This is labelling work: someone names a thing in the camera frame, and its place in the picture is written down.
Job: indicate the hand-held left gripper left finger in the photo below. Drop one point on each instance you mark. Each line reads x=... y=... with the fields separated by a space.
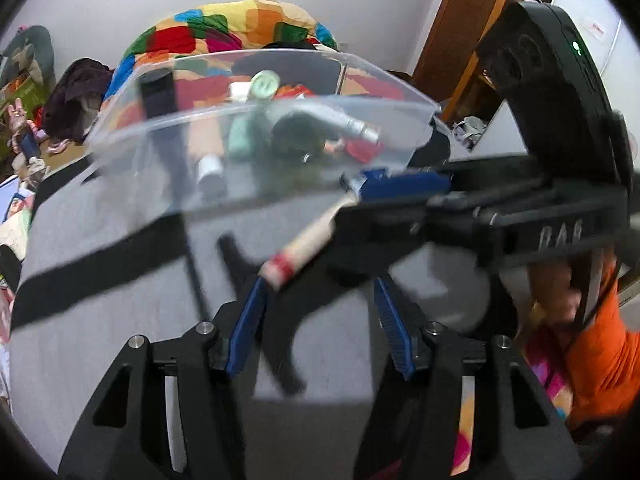
x=247 y=325

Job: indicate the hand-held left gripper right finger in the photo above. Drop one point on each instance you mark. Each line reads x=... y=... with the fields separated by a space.
x=395 y=330

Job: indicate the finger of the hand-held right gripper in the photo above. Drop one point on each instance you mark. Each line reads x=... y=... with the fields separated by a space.
x=400 y=184
x=390 y=235

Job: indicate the silver grey tube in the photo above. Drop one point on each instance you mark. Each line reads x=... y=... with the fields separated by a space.
x=345 y=122

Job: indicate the beige tube with red stripe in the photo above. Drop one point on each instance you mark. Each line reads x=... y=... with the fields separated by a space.
x=305 y=245

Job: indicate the beige tube with white cap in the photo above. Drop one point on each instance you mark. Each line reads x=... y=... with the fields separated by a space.
x=207 y=170

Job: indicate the pale green tube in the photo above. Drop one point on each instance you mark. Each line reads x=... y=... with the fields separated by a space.
x=242 y=135

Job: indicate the clear plastic bin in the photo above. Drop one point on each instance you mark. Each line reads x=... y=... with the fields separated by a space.
x=150 y=170

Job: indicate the white tape roll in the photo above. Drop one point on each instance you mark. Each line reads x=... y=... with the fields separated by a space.
x=239 y=91

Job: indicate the person's right hand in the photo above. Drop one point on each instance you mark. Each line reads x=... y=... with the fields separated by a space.
x=555 y=290

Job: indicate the grey cloth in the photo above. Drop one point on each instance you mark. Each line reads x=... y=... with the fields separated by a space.
x=467 y=130

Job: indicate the white cabinet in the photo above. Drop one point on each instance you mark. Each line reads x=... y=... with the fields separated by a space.
x=587 y=10

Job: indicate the wooden door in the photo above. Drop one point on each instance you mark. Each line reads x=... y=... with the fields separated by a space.
x=465 y=25

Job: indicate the grey printed blanket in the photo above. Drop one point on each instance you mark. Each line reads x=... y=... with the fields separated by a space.
x=100 y=310

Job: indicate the colourful patchwork blanket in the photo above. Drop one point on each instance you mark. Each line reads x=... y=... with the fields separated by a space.
x=235 y=20

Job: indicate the dark purple clothing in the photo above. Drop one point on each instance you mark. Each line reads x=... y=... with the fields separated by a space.
x=75 y=95

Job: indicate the pink bunny toy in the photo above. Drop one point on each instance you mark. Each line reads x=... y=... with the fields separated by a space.
x=17 y=112

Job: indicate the green bag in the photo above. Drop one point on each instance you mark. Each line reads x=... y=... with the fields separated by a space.
x=20 y=87

